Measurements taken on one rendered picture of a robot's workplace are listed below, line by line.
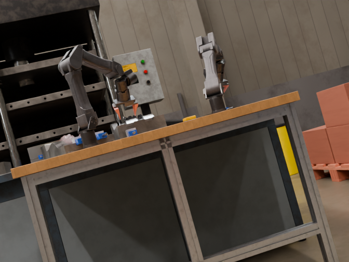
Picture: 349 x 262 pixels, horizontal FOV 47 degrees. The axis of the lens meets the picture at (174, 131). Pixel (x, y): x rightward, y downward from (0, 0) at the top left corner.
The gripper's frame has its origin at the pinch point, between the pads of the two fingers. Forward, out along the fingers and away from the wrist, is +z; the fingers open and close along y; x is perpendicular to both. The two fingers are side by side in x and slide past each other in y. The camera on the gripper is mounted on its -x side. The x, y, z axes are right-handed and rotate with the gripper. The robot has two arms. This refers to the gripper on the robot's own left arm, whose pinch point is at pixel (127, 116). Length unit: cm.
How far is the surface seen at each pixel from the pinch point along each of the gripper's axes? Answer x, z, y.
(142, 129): -0.5, 10.1, -6.5
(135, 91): -93, 23, -23
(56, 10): -111, -42, 18
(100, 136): 6.7, 4.4, 16.2
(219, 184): 20, 44, -39
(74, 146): 8.0, 5.0, 29.6
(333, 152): -67, 114, -183
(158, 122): -1.3, 8.8, -15.9
